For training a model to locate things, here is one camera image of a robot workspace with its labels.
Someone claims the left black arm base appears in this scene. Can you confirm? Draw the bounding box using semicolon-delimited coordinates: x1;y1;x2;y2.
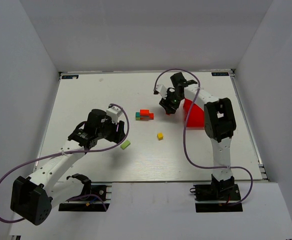
58;183;112;213

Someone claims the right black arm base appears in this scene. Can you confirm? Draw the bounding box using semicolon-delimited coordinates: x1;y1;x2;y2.
189;184;243;213

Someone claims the red arch wood block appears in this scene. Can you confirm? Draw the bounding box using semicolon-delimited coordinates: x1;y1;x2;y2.
140;113;154;121

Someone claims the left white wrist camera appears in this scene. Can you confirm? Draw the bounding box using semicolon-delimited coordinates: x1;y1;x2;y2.
106;105;123;124

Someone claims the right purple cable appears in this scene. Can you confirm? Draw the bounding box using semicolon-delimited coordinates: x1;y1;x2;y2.
152;68;254;206

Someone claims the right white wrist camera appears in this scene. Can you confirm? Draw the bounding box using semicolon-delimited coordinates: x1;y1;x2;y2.
153;84;168;99

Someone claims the teal long wood block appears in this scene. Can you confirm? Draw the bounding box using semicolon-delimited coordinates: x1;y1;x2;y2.
135;112;146;118

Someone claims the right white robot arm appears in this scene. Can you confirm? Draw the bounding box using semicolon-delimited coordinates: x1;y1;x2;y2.
153;69;237;200

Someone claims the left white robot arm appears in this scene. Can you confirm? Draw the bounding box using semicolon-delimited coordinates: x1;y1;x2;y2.
10;104;129;226

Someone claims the red plastic bin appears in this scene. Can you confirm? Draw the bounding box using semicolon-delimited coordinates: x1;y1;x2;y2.
183;99;205;128

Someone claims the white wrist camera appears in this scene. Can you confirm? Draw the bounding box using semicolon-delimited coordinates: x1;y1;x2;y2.
106;105;123;124
153;84;168;99

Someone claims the right table logo sticker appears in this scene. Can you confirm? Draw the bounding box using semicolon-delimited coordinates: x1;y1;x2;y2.
211;72;229;77

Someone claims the table logo sticker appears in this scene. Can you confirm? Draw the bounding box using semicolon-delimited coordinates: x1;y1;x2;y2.
61;75;79;80
211;72;229;77

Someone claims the left table logo sticker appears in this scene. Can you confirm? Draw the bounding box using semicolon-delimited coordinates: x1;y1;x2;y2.
61;75;79;80

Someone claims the yellow cube wood block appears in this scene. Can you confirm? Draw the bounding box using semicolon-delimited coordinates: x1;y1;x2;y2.
157;132;164;141

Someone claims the light green block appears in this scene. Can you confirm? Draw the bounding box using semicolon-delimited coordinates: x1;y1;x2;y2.
120;140;131;150

